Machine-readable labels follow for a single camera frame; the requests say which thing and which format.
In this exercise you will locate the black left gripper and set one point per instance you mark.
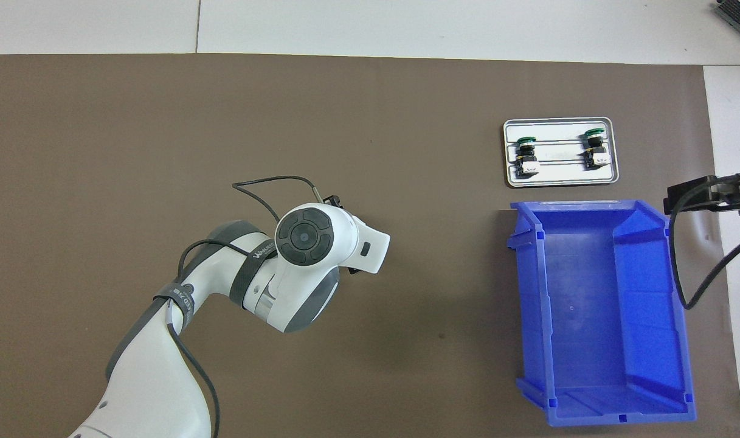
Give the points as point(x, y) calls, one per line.
point(332, 199)

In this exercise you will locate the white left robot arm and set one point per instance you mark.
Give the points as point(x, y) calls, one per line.
point(151, 377)

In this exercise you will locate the grey metal tray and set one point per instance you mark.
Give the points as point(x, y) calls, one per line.
point(558, 176)

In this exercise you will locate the blue plastic storage bin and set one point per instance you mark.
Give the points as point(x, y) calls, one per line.
point(588, 304)

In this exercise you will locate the brown table mat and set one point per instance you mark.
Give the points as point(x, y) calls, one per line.
point(163, 121)

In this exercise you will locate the green push button switch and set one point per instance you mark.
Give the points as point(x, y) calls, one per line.
point(596, 155)
point(528, 159)

